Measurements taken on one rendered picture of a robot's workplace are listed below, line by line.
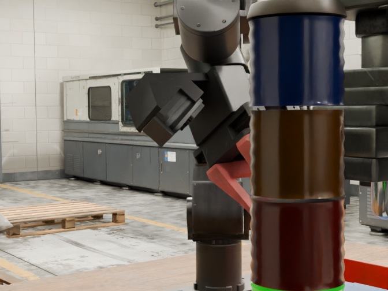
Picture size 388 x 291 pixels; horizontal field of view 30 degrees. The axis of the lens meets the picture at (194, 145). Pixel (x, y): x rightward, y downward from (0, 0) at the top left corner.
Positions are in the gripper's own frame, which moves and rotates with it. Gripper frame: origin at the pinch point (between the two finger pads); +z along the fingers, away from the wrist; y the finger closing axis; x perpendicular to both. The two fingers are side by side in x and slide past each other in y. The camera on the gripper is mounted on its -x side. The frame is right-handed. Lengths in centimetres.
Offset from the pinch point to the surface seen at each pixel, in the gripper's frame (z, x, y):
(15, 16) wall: -671, 425, -822
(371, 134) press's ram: 2.1, -7.8, 19.1
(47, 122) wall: -524, 470, -909
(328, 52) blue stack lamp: 4.9, -25.2, 32.0
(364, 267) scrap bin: 3.9, 24.4, -14.8
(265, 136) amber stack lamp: 6.7, -27.0, 29.0
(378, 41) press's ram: -5.6, -1.9, 19.1
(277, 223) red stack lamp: 9.8, -26.9, 27.7
